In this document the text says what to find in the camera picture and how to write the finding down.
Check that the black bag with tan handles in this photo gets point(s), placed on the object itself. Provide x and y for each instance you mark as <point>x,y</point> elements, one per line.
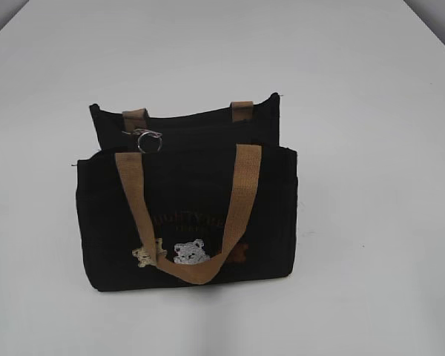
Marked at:
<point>206,198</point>

